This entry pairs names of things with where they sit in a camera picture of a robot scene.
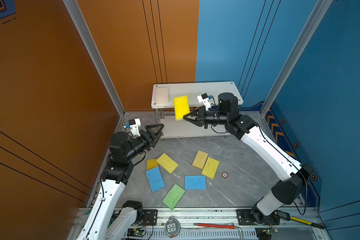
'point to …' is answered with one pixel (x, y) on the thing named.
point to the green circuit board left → (134, 232)
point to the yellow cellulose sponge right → (211, 168)
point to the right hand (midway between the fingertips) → (183, 118)
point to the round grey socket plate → (172, 227)
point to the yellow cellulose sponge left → (167, 163)
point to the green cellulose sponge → (173, 196)
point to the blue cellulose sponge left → (155, 179)
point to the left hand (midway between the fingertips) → (163, 128)
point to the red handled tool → (222, 226)
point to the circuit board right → (271, 230)
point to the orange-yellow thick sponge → (200, 160)
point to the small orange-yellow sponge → (151, 163)
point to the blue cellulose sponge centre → (193, 182)
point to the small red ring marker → (225, 174)
